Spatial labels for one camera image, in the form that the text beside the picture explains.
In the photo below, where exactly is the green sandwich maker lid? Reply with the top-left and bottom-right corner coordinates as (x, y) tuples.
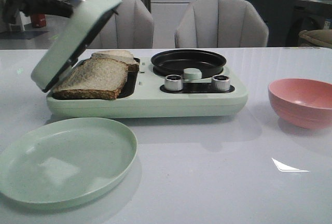
(31, 0), (122, 92)

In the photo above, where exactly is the bread slice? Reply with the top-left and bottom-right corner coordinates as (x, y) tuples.
(91, 50), (139, 72)
(53, 59), (128, 100)

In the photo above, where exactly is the green breakfast maker base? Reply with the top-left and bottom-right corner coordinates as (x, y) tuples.
(46, 58), (248, 119)

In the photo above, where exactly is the red waste bin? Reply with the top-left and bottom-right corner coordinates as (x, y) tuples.
(30, 13), (47, 28)

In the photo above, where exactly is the left grey fabric chair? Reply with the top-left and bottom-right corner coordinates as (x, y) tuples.
(88, 0), (154, 49)

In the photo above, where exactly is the grey fabric chair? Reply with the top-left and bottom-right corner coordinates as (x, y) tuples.
(88, 0), (154, 49)
(174, 0), (269, 48)

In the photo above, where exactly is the white refrigerator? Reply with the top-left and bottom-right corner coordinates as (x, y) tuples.
(150, 0), (194, 48)

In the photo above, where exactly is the black round frying pan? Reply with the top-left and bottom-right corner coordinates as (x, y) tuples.
(150, 49), (227, 78)

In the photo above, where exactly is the light green plate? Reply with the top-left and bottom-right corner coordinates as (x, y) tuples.
(1, 118), (137, 209)

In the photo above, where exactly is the left silver control knob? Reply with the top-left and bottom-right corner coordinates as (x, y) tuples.
(164, 75), (183, 92)

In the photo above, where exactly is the silver control knob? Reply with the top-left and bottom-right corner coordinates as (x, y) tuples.
(164, 75), (183, 92)
(211, 75), (231, 92)

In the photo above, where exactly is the right grey fabric chair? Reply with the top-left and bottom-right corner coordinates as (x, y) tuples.
(174, 0), (269, 48)

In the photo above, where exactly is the right silver control knob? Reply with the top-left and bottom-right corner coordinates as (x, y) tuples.
(211, 75), (231, 92)

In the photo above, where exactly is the dark washing machine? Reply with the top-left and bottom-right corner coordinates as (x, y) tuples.
(285, 0), (331, 47)

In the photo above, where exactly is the beige sofa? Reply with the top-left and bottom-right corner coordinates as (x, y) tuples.
(298, 30), (331, 48)

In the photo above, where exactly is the pink bowl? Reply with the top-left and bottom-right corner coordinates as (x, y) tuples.
(268, 78), (331, 129)

